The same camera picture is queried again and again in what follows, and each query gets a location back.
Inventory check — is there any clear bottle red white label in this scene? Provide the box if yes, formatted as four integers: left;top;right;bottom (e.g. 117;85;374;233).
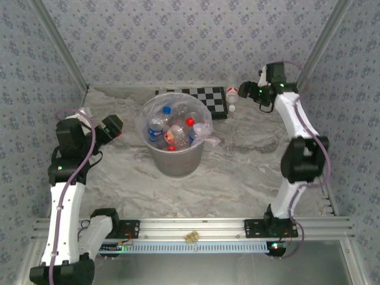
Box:
225;85;240;113

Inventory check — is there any clear bottle blue cap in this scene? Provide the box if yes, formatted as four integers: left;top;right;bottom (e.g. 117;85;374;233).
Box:
161;102;191;119

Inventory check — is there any clear bottle orange red label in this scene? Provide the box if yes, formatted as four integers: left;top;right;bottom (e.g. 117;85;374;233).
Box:
164;124;186;146

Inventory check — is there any grey plastic bin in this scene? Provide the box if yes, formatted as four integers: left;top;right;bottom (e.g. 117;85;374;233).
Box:
138;93;213;178

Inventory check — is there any black grey checkerboard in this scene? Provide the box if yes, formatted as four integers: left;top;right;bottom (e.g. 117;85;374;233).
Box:
155;85;229;120

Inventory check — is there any brass binder clip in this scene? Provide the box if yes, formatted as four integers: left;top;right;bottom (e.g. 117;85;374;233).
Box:
183;230;199;252

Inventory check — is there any grey metal panel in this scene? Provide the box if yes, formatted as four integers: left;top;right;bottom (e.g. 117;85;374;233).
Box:
88;240;357;285

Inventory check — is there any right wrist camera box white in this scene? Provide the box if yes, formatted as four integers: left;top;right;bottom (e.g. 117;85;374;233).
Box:
257;67;268;87

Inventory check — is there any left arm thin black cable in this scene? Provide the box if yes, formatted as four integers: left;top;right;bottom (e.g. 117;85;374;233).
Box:
87;150;103;167

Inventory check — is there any aluminium back rail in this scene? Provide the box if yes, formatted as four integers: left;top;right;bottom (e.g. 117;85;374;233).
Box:
88;83;296;88

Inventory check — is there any aluminium frame post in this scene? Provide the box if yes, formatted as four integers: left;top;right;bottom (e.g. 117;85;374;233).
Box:
28;0;90;91
293;0;354;91

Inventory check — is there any aluminium front rail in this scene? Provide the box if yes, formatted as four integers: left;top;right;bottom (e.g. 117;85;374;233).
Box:
31;217;356;240

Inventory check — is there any slotted cable duct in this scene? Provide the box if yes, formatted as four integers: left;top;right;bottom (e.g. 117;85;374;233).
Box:
97;240;270;255

